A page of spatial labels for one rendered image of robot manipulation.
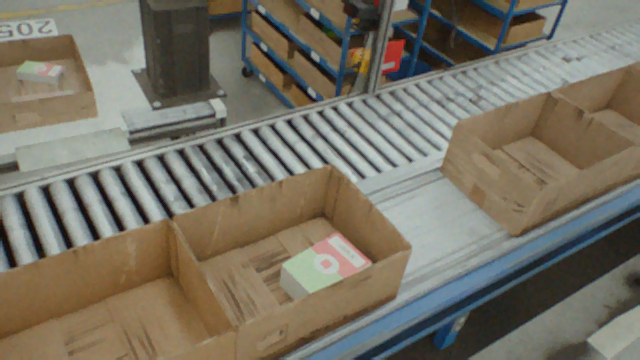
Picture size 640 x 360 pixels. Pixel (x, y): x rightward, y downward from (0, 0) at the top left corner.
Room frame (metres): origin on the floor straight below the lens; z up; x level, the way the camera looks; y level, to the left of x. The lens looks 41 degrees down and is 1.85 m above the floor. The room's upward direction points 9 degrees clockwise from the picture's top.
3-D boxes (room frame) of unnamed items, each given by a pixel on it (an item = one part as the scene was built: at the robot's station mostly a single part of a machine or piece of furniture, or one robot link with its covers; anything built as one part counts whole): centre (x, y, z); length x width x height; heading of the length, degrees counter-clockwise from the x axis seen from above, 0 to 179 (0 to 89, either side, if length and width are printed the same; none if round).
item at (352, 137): (1.48, -0.13, 0.72); 0.52 x 0.05 x 0.05; 39
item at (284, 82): (2.94, 0.31, 0.19); 0.40 x 0.30 x 0.10; 37
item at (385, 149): (1.52, -0.18, 0.72); 0.52 x 0.05 x 0.05; 39
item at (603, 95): (1.50, -0.87, 0.96); 0.39 x 0.29 x 0.17; 129
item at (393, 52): (1.89, -0.16, 0.85); 0.16 x 0.01 x 0.13; 129
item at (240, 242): (0.76, 0.04, 0.96); 0.39 x 0.29 x 0.17; 129
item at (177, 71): (1.67, 0.56, 0.91); 0.26 x 0.26 x 0.33; 36
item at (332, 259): (0.77, -0.04, 0.92); 0.16 x 0.11 x 0.07; 138
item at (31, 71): (1.57, 0.99, 0.77); 0.13 x 0.07 x 0.04; 92
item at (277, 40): (2.95, 0.30, 0.39); 0.40 x 0.30 x 0.10; 39
